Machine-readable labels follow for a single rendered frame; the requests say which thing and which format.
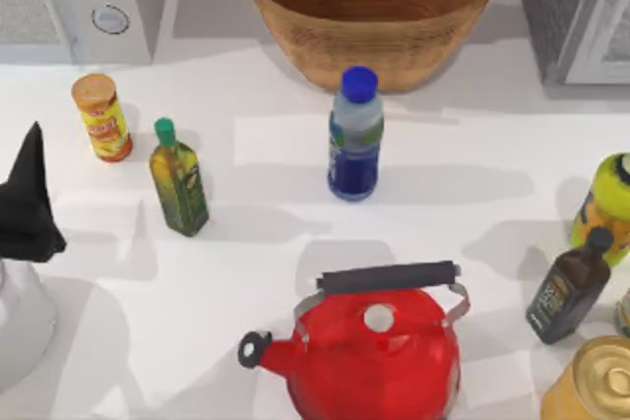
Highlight blue-capped water bottle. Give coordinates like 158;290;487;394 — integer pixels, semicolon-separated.
327;66;385;203

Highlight green oil bottle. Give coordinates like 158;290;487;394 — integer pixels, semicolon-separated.
149;117;211;238

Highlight brown woven basket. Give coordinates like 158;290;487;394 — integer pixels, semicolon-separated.
245;0;497;95

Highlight red kettle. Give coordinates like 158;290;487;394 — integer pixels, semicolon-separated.
237;260;472;420

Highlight orange and yellow can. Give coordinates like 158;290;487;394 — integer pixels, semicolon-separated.
70;73;134;164

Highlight pale microwave oven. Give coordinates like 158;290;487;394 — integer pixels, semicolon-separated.
0;0;174;67

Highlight round microwave knob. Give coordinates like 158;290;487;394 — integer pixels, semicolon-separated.
91;3;132;35

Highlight dark brown sauce bottle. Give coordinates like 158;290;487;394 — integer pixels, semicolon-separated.
525;226;615;345

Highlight grey cabinet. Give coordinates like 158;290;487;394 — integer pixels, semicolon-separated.
510;0;630;88

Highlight yellow-green bottle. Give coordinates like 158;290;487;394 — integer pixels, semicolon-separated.
569;151;630;267

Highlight pale grey-green container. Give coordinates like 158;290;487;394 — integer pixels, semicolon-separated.
613;286;630;337

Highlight gold can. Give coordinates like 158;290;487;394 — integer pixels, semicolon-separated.
539;334;630;420

